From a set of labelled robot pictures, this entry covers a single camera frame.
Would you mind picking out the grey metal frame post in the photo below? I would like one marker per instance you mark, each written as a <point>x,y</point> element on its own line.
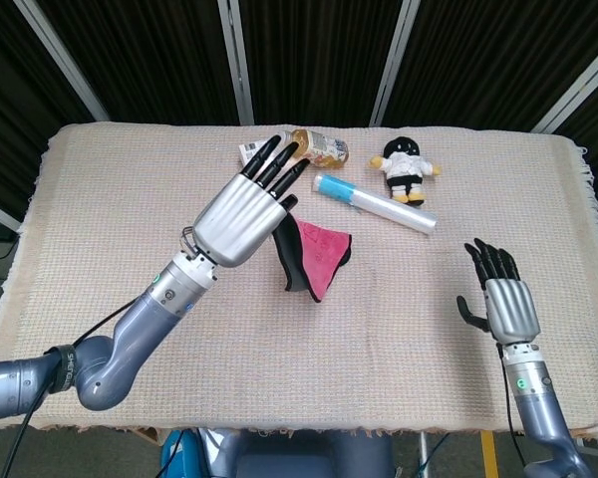
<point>578,94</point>
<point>393,60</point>
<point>236,60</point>
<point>65,55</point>
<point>0,214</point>

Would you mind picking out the bright blue plastic object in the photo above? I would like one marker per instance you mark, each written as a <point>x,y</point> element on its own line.
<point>174,458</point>

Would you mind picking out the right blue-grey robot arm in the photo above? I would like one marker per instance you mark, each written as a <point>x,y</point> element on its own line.
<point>533,408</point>

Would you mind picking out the black pleated curtain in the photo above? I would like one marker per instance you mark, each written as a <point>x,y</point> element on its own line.
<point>304,50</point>

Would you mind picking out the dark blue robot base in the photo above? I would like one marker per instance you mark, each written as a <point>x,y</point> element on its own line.
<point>304,458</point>

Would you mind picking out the clear bag roll blue label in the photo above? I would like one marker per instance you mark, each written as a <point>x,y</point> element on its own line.
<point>379,201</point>

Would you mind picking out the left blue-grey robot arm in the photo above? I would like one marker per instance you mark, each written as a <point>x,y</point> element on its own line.
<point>129,333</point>

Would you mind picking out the white metal table leg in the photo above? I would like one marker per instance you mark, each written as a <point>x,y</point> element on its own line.
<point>423,455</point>

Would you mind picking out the beige cloth-covered table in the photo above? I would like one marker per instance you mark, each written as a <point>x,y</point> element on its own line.
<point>154,199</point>

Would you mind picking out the yellow tea plastic bottle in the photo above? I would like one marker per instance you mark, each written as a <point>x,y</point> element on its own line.
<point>324,147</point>

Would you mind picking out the orange white tissue box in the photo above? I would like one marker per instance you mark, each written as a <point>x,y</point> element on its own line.
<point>250,149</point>

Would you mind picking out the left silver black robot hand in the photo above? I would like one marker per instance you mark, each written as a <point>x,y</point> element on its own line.
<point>239,219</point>

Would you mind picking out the pink and black cloth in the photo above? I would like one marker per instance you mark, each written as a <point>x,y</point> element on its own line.
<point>321,249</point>

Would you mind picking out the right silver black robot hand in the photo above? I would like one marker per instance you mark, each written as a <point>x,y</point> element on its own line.
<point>510,309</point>

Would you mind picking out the black white plush toy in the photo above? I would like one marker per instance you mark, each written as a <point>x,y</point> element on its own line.
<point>403,167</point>

